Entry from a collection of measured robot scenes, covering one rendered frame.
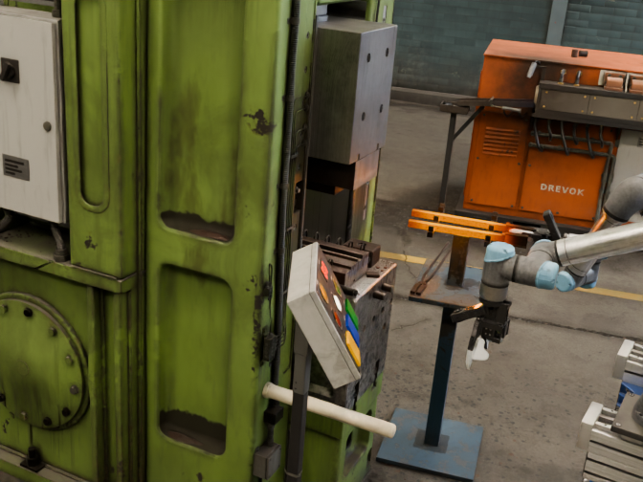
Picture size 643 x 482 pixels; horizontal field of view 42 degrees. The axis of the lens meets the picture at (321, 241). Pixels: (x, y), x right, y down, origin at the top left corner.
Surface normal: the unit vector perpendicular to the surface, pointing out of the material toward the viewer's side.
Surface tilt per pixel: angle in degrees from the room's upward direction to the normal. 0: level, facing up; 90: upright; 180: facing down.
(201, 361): 90
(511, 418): 0
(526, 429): 0
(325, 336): 90
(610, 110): 90
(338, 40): 90
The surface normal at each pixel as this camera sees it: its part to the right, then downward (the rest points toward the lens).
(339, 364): -0.01, 0.37
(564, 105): -0.26, 0.33
